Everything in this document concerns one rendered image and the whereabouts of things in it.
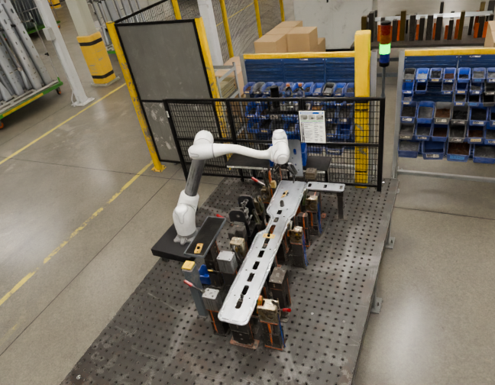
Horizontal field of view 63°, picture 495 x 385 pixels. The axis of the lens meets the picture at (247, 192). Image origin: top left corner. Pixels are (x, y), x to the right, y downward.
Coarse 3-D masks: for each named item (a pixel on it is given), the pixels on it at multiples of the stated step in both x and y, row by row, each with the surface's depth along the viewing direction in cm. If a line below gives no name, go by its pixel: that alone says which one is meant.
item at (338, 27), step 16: (304, 0) 821; (320, 0) 809; (336, 0) 797; (352, 0) 785; (368, 0) 774; (304, 16) 839; (320, 16) 827; (336, 16) 814; (352, 16) 802; (320, 32) 845; (336, 32) 832; (352, 32) 820; (336, 48) 853
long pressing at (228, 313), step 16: (288, 192) 311; (272, 208) 298; (288, 208) 295; (272, 224) 283; (256, 240) 272; (272, 240) 270; (256, 256) 260; (272, 256) 258; (240, 272) 250; (256, 272) 249; (240, 288) 240; (256, 288) 238; (224, 304) 232; (224, 320) 224; (240, 320) 222
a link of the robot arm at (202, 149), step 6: (204, 138) 290; (198, 144) 285; (204, 144) 283; (210, 144) 283; (192, 150) 283; (198, 150) 282; (204, 150) 281; (210, 150) 281; (192, 156) 284; (198, 156) 283; (204, 156) 282; (210, 156) 283
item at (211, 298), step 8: (208, 288) 236; (208, 296) 231; (216, 296) 231; (208, 304) 234; (216, 304) 232; (216, 312) 238; (216, 320) 243; (216, 328) 248; (224, 328) 246; (224, 336) 250
